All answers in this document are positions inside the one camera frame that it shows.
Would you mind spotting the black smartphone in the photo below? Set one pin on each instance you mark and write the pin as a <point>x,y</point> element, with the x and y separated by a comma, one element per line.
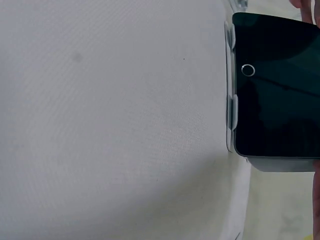
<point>277,100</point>

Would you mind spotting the person's right hand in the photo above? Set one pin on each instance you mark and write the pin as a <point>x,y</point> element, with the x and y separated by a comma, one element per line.
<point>310,11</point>

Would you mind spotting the white phone stand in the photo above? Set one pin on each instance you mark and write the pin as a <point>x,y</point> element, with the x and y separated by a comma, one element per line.
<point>230,120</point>

